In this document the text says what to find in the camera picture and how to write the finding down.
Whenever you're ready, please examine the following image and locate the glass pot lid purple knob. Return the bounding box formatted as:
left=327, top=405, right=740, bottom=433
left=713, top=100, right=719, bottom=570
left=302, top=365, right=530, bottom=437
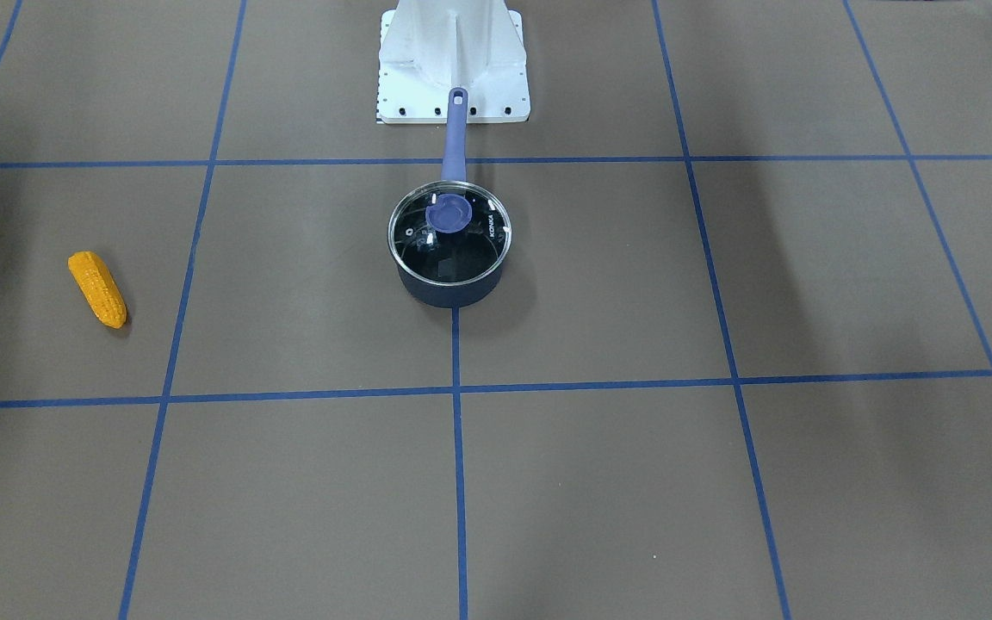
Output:
left=387, top=180, right=513, bottom=290

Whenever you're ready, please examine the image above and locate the yellow corn cob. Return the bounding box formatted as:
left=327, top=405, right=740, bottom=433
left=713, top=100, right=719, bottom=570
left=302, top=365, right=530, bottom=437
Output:
left=67, top=251, right=127, bottom=329

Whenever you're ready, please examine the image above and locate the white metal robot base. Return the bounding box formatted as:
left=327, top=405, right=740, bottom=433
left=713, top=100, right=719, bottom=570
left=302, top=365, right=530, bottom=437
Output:
left=375, top=1, right=531, bottom=125

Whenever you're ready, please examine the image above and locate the dark blue saucepan purple handle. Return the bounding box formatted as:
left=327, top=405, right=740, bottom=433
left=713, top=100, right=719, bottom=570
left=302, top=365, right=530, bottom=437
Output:
left=399, top=87, right=501, bottom=307

